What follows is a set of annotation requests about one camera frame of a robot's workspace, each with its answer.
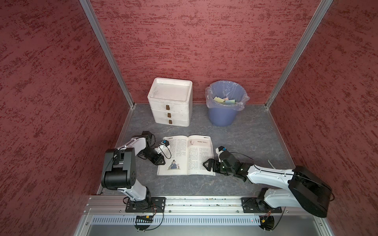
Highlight right aluminium corner post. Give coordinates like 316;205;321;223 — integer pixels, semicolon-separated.
265;0;333;110

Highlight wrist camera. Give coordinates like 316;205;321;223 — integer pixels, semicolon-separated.
216;146;227;162
155;140;171;158

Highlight white three-drawer storage box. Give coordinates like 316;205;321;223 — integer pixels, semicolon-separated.
148;78;193;127

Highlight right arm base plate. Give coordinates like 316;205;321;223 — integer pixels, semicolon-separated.
241;198;283;214

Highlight base cable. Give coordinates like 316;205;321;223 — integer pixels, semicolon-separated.
256;206;288;232
131;203;164;232

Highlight right base cable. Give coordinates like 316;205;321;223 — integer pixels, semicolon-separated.
256;206;288;232

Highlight left base cable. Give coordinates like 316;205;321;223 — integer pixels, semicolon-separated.
131;203;164;232

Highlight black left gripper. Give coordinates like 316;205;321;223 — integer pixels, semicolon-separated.
139;147;165;166

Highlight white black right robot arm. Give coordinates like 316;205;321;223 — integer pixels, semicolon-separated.
203;147;334;218

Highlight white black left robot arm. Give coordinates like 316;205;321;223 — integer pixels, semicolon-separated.
101;131;165;212

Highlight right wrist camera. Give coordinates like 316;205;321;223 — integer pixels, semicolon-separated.
216;146;227;162

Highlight aluminium corner post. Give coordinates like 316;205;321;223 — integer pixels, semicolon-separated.
265;0;333;110
79;0;135;109

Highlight left aluminium corner post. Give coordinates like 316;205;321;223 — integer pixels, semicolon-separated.
79;0;135;109

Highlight aluminium front rail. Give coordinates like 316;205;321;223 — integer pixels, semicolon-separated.
84;195;309;215

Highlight blue plastic trash bin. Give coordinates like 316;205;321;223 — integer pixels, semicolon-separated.
208;81;247;127

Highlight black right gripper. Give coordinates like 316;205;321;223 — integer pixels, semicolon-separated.
202;159;235;175

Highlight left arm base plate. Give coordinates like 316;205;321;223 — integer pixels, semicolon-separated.
125;197;166;213

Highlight clear plastic bin liner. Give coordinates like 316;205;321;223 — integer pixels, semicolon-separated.
205;80;250;111

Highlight discarded sticky notes in bin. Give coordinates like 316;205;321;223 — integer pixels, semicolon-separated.
213;96;236;105

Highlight illustrated book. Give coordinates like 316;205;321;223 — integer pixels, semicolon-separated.
157;135;216;176

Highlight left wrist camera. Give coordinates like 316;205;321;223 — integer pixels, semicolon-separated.
155;140;171;158

